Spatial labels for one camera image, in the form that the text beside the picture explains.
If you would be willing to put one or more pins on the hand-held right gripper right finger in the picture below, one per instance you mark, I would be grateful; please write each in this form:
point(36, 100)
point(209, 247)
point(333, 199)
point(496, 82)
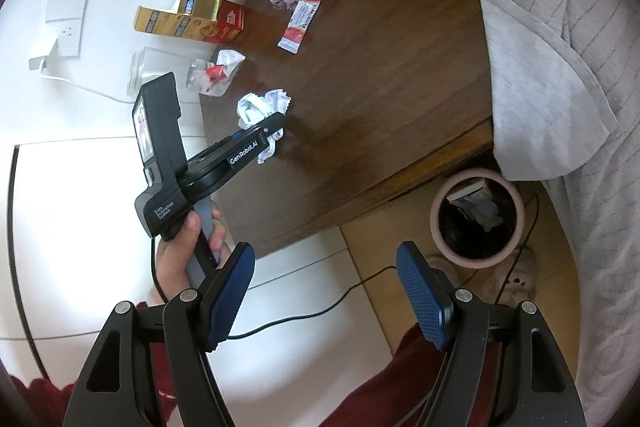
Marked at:
point(422, 302)

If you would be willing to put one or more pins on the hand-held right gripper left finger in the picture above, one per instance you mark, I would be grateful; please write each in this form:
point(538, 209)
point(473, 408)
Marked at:
point(230, 297)

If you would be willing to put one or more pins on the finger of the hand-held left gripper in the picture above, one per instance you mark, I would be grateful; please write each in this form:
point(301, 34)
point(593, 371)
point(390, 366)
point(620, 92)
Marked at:
point(237, 137)
point(255, 142)

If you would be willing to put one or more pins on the white tissue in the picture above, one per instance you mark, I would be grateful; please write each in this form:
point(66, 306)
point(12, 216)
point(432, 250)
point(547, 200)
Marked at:
point(490, 217)
point(257, 107)

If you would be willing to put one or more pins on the pink trash bin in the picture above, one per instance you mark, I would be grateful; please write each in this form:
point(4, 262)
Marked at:
point(440, 242)

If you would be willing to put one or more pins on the person's left hand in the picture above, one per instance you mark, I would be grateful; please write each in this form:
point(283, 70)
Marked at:
point(172, 267)

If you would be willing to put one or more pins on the red and white wrapper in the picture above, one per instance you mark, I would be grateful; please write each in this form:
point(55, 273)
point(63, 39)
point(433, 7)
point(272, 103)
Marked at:
point(220, 72)

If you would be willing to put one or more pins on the clear glass jar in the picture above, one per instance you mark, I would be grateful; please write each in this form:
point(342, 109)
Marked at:
point(155, 69)

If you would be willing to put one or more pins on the red box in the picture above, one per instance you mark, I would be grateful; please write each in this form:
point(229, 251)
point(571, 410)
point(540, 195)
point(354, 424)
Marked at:
point(230, 19)

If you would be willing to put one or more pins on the tall yellow box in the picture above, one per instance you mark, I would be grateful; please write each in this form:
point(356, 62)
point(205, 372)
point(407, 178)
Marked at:
point(160, 23)

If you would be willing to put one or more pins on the red and white tube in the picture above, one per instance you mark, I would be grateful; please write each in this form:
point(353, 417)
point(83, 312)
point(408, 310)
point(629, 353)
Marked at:
point(302, 17)

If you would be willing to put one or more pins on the wooden nightstand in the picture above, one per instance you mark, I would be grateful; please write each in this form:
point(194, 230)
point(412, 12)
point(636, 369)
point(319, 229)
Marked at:
point(375, 82)

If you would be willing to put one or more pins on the gold box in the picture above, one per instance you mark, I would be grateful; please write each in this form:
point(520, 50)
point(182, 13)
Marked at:
point(200, 4)

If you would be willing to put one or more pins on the white charger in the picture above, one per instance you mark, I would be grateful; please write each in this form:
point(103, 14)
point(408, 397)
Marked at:
point(50, 54)

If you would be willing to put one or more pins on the grey blanket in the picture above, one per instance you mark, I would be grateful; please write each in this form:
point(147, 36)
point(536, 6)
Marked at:
point(550, 82)

